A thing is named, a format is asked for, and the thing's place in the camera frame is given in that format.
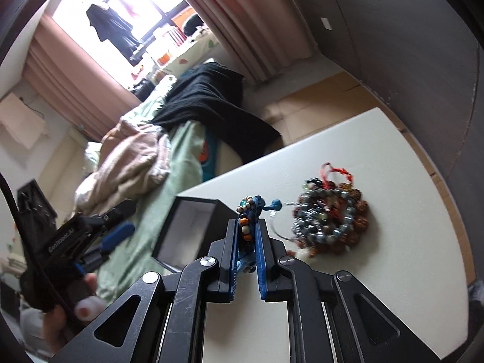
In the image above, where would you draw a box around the black square jewelry box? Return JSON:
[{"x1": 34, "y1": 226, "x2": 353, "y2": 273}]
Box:
[{"x1": 152, "y1": 197, "x2": 236, "y2": 273}]

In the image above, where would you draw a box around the brown rudraksha bead bracelet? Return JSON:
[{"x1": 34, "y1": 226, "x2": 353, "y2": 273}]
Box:
[{"x1": 285, "y1": 181, "x2": 370, "y2": 259}]

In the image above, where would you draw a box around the grey-green bead bracelet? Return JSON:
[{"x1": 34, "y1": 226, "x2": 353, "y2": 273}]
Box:
[{"x1": 293, "y1": 185, "x2": 359, "y2": 246}]

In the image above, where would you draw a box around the blue woven beaded bracelet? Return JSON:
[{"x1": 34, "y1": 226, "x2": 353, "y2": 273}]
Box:
[{"x1": 233, "y1": 194, "x2": 283, "y2": 276}]

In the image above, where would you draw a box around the red cord charm bracelet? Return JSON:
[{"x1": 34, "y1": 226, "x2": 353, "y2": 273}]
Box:
[{"x1": 319, "y1": 161, "x2": 355, "y2": 190}]

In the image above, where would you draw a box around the person's left hand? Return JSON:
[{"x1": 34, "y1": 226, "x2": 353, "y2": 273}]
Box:
[{"x1": 42, "y1": 272, "x2": 108, "y2": 353}]

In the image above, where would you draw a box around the green bed sheet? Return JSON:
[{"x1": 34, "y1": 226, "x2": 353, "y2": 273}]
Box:
[{"x1": 97, "y1": 75, "x2": 205, "y2": 303}]

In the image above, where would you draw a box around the pink fleece blanket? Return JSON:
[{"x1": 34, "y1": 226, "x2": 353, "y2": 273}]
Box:
[{"x1": 74, "y1": 118, "x2": 172, "y2": 215}]

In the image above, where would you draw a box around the blue orange mattress label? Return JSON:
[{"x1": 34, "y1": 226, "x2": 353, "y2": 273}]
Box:
[{"x1": 198, "y1": 129, "x2": 219, "y2": 182}]

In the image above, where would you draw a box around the pink curtain left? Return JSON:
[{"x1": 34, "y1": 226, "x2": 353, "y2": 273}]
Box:
[{"x1": 22, "y1": 15, "x2": 140, "y2": 141}]

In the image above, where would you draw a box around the pink curtain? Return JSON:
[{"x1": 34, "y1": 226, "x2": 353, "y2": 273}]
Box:
[
  {"x1": 187, "y1": 0, "x2": 316, "y2": 83},
  {"x1": 22, "y1": 15, "x2": 140, "y2": 141}
]

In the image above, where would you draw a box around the black knitted blanket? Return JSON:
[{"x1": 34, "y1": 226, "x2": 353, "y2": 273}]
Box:
[{"x1": 150, "y1": 61, "x2": 281, "y2": 164}]

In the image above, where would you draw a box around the patterned window bench cushion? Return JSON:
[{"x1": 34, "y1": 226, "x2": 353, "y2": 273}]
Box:
[{"x1": 155, "y1": 26, "x2": 219, "y2": 78}]

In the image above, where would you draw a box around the black hanging garment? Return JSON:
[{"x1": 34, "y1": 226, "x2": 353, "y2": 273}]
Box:
[{"x1": 86, "y1": 4, "x2": 139, "y2": 60}]

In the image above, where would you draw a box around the flattened cardboard on floor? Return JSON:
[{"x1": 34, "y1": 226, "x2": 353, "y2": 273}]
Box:
[{"x1": 256, "y1": 71, "x2": 477, "y2": 285}]

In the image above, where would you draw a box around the pink curtain right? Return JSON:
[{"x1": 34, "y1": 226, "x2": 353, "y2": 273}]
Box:
[{"x1": 187, "y1": 0, "x2": 316, "y2": 83}]

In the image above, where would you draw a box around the white wardrobe sticker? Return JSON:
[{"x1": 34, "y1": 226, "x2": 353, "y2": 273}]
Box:
[{"x1": 321, "y1": 17, "x2": 332, "y2": 31}]

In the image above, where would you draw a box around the dark grey wardrobe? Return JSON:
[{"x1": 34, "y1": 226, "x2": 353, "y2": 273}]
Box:
[{"x1": 295, "y1": 0, "x2": 483, "y2": 274}]

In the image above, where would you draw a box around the black cable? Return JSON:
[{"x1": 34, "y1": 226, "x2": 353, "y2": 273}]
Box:
[{"x1": 0, "y1": 172, "x2": 30, "y2": 273}]

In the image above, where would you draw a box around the beige cloth on wall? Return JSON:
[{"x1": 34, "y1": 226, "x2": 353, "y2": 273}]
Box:
[{"x1": 1, "y1": 93, "x2": 46, "y2": 150}]

